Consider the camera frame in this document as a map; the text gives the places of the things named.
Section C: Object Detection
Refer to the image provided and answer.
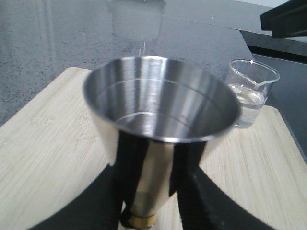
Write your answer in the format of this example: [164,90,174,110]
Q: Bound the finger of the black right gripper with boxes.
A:
[260,0,307,38]

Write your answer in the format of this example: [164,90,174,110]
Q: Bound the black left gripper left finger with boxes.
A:
[33,134,146,230]

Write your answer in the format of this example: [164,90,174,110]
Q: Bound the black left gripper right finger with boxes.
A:
[169,142,272,230]

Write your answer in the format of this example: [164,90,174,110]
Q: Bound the small glass beaker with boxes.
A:
[225,59,280,128]

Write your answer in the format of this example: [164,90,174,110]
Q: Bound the steel double jigger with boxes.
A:
[83,56,241,230]

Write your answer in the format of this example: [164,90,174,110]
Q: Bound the wooden cutting board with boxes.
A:
[0,67,307,230]

